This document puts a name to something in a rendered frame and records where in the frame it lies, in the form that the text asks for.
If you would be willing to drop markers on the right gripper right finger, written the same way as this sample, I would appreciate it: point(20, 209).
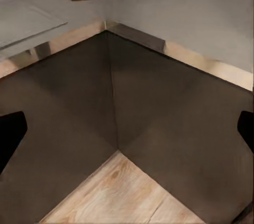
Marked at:
point(246, 127)

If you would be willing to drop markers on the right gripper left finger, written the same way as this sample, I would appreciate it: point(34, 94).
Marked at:
point(12, 129)

